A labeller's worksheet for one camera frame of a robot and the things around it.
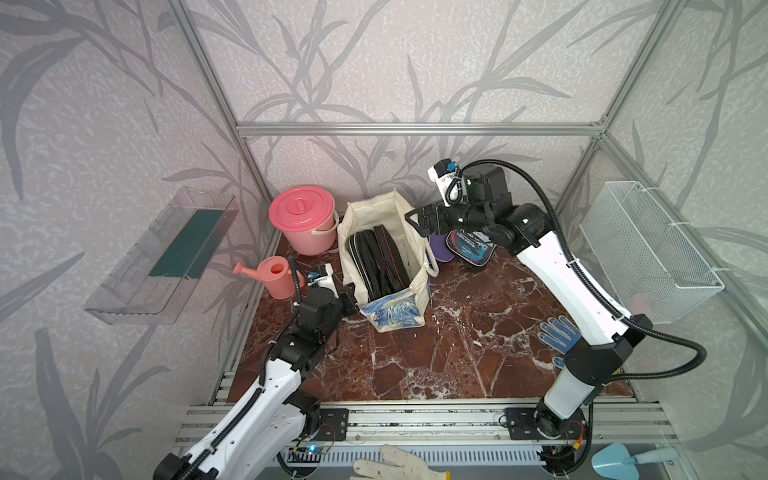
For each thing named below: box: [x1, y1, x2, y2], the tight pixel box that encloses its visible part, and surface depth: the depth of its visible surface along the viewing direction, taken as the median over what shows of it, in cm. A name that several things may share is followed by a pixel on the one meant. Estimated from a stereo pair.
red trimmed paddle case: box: [374, 224, 410, 292], surface depth 90 cm
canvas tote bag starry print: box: [338, 190, 439, 332], surface depth 86 cm
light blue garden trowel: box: [591, 443, 680, 480], surface depth 69 cm
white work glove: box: [350, 444, 451, 480], surface depth 69 cm
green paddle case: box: [345, 229, 380, 301], surface depth 88 cm
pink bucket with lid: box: [269, 186, 339, 256], surface depth 99 cm
